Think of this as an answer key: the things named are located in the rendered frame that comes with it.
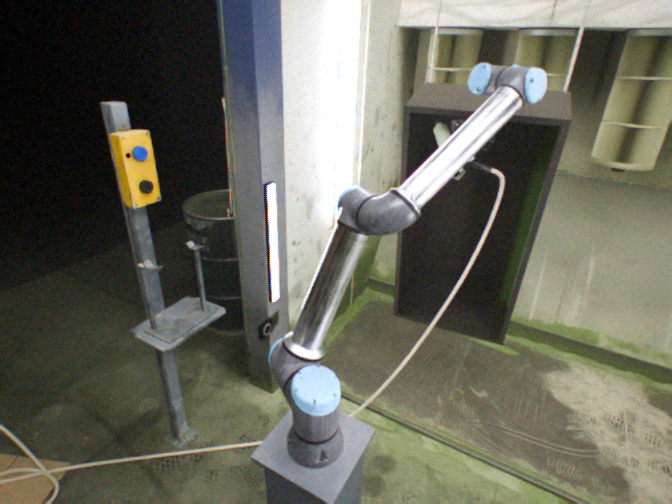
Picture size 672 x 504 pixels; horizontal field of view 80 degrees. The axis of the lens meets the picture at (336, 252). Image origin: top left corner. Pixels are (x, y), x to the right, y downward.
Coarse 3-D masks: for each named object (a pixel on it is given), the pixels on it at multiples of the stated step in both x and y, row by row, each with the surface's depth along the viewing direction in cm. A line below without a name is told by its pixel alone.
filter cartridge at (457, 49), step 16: (432, 32) 263; (448, 32) 253; (464, 32) 251; (480, 32) 255; (432, 48) 266; (448, 48) 257; (464, 48) 255; (448, 64) 263; (464, 64) 261; (432, 80) 271; (448, 80) 268; (464, 80) 265
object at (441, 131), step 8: (440, 128) 161; (448, 128) 163; (440, 136) 159; (448, 136) 158; (440, 144) 157; (472, 160) 154; (480, 160) 157; (472, 168) 157; (480, 168) 157; (488, 168) 158; (456, 176) 146
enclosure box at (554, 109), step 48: (432, 96) 168; (480, 96) 165; (432, 144) 202; (528, 144) 183; (480, 192) 206; (528, 192) 196; (432, 240) 235; (528, 240) 172; (432, 288) 250; (480, 288) 240; (480, 336) 215
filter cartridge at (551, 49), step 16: (528, 32) 235; (544, 32) 228; (560, 32) 226; (576, 32) 228; (528, 48) 238; (544, 48) 233; (560, 48) 230; (528, 64) 240; (544, 64) 235; (560, 64) 234; (560, 80) 238
